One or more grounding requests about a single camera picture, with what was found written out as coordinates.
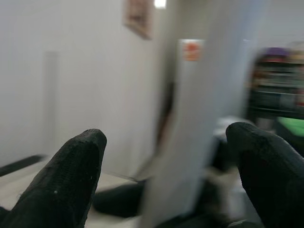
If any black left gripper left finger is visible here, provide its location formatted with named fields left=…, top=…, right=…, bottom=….
left=0, top=129, right=107, bottom=228

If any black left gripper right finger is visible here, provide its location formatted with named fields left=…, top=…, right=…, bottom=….
left=225, top=122, right=304, bottom=228

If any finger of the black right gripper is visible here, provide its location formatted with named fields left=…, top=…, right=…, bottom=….
left=94, top=182, right=145, bottom=217

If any black tablecloth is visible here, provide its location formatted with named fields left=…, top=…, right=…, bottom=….
left=0, top=154, right=47, bottom=178

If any bright green flat object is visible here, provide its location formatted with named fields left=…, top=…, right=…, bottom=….
left=276, top=116, right=304, bottom=141

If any dark shelf rack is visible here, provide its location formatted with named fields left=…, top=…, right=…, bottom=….
left=246, top=41, right=304, bottom=118

